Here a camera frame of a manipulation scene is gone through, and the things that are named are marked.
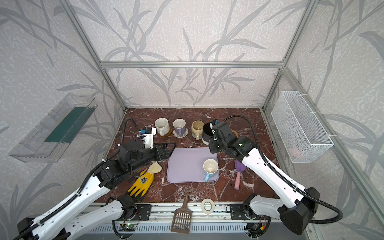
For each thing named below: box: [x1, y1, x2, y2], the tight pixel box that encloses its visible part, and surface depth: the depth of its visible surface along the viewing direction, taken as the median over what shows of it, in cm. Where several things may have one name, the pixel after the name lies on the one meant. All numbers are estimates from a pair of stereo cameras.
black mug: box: [202, 122, 214, 145], surface depth 75 cm
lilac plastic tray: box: [166, 147, 220, 183], surface depth 89 cm
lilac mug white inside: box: [172, 118, 187, 137], surface depth 102 cm
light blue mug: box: [203, 158, 219, 182], surface depth 83 cm
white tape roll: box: [200, 198, 215, 215], surface depth 77 cm
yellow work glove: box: [128, 161, 163, 197], surface depth 82 cm
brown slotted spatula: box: [170, 190, 193, 234], surface depth 74 cm
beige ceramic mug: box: [191, 120, 205, 141], surface depth 99 cm
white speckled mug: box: [154, 117, 170, 137], surface depth 103 cm
